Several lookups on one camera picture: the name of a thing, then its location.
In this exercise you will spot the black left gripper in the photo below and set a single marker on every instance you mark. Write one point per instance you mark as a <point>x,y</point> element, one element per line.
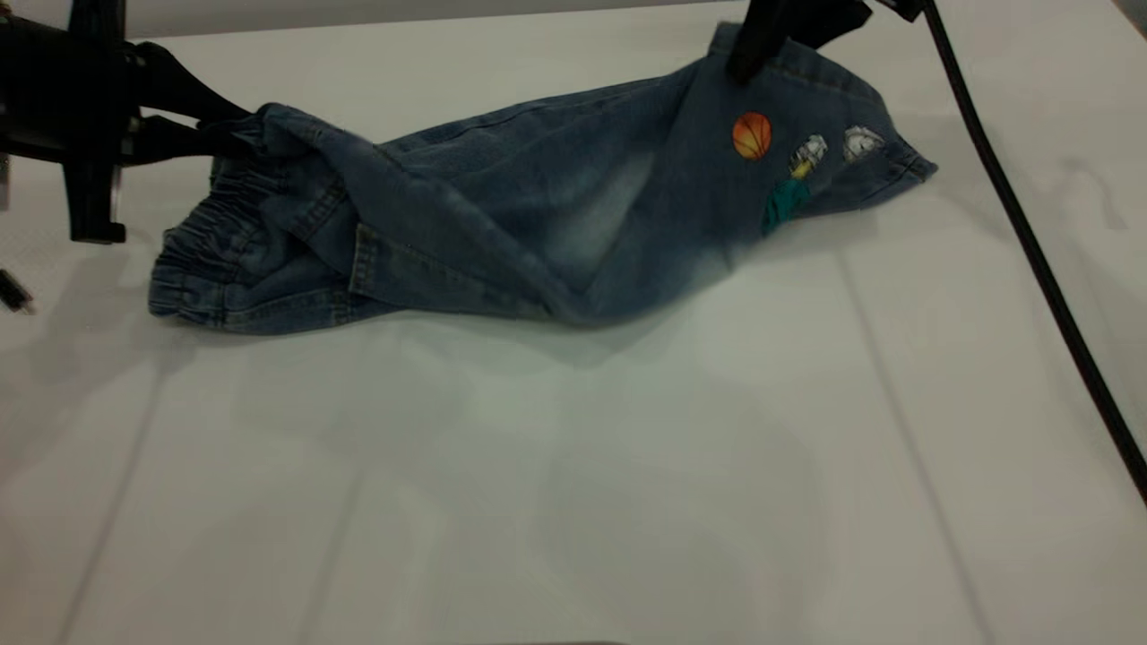
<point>90,98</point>

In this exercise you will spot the blue denim kids jeans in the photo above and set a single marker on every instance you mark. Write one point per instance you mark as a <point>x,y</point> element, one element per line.
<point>493,206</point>

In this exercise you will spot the speckled right gripper finger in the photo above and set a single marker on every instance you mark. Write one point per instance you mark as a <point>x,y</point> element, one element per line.
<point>829,16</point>

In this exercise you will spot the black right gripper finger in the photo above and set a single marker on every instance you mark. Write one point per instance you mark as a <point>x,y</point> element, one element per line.
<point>762,40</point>

